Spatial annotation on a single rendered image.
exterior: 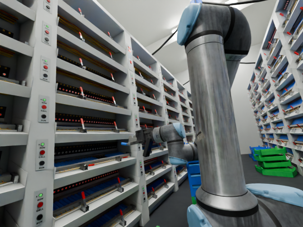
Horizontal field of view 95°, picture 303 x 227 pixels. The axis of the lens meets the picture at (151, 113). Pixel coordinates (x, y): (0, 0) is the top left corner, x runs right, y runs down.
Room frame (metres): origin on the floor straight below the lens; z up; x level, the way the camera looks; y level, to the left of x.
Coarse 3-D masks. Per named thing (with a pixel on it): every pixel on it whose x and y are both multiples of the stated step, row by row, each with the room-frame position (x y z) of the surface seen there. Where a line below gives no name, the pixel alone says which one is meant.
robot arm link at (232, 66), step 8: (240, 16) 0.36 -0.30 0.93; (240, 24) 0.36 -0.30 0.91; (248, 24) 0.38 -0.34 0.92; (232, 32) 0.38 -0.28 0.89; (240, 32) 0.38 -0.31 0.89; (248, 32) 0.39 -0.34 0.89; (232, 40) 0.40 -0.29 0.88; (240, 40) 0.39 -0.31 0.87; (248, 40) 0.40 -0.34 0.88; (224, 48) 0.43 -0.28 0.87; (232, 48) 0.41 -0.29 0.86; (240, 48) 0.41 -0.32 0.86; (248, 48) 0.42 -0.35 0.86; (232, 56) 0.43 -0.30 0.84; (240, 56) 0.43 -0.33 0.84; (232, 64) 0.46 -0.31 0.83; (232, 72) 0.48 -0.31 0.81; (232, 80) 0.50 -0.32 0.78; (192, 144) 0.76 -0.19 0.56; (192, 160) 0.76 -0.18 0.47
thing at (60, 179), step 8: (88, 152) 0.98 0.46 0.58; (96, 152) 1.04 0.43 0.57; (128, 152) 1.18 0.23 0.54; (136, 152) 1.16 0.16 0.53; (128, 160) 1.07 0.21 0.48; (88, 168) 0.80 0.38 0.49; (96, 168) 0.83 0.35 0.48; (104, 168) 0.88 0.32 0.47; (112, 168) 0.94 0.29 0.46; (56, 176) 0.66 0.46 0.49; (64, 176) 0.67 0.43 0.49; (72, 176) 0.71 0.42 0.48; (80, 176) 0.75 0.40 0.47; (88, 176) 0.79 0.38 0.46; (56, 184) 0.65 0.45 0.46; (64, 184) 0.68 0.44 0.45
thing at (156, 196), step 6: (156, 180) 1.72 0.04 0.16; (162, 180) 1.76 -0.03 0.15; (168, 180) 1.79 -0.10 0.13; (174, 180) 1.77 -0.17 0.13; (150, 186) 1.55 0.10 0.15; (156, 186) 1.58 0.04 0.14; (162, 186) 1.62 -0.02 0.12; (168, 186) 1.63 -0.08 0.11; (150, 192) 1.42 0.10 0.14; (156, 192) 1.48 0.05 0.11; (162, 192) 1.51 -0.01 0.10; (168, 192) 1.63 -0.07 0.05; (150, 198) 1.37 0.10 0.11; (156, 198) 1.39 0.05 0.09; (150, 204) 1.28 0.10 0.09
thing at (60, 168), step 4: (112, 156) 1.01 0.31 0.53; (120, 156) 1.07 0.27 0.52; (124, 156) 1.11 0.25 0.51; (128, 156) 1.13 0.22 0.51; (92, 160) 0.87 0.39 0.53; (96, 160) 0.88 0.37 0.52; (100, 160) 0.91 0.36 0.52; (104, 160) 0.94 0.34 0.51; (72, 164) 0.76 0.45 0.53; (76, 164) 0.77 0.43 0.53; (80, 164) 0.79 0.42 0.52; (88, 164) 0.84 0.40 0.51; (56, 168) 0.68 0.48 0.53; (60, 168) 0.70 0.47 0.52; (64, 168) 0.72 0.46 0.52; (68, 168) 0.73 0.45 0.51; (76, 168) 0.76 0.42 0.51; (60, 172) 0.69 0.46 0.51
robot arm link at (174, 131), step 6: (162, 126) 0.79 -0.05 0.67; (168, 126) 0.76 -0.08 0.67; (174, 126) 0.73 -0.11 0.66; (180, 126) 0.74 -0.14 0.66; (162, 132) 0.76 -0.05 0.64; (168, 132) 0.75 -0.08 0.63; (174, 132) 0.73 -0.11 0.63; (180, 132) 0.72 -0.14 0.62; (162, 138) 0.77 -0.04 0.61; (168, 138) 0.75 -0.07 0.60; (174, 138) 0.73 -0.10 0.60; (180, 138) 0.74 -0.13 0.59
